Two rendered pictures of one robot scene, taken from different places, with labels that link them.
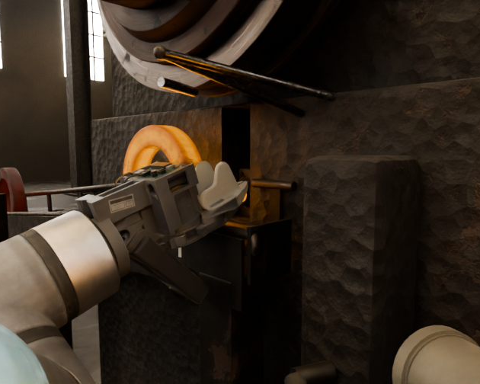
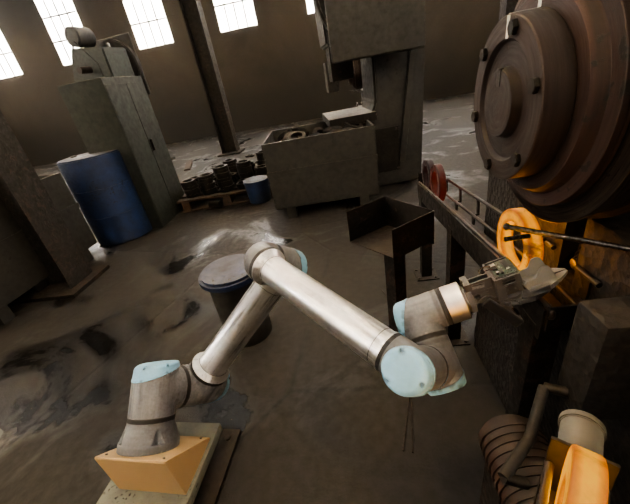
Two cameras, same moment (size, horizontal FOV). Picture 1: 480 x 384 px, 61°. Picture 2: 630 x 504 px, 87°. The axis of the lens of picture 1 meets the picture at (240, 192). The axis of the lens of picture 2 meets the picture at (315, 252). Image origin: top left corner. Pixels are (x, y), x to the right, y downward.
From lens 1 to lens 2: 0.50 m
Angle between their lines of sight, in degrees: 55
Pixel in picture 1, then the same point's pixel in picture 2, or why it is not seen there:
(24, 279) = (435, 313)
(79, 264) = (455, 311)
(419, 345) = (570, 414)
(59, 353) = (443, 342)
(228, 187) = (547, 278)
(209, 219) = (525, 297)
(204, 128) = not seen: hidden behind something
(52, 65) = not seen: outside the picture
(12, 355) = (428, 367)
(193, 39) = (537, 199)
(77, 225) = (456, 294)
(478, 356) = (580, 431)
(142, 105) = not seen: hidden behind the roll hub
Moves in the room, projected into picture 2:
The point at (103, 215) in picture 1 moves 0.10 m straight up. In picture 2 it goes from (468, 290) to (471, 251)
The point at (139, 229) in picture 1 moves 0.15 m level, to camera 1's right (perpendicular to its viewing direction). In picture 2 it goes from (486, 294) to (565, 322)
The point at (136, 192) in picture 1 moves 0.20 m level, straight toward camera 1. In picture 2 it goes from (485, 282) to (463, 342)
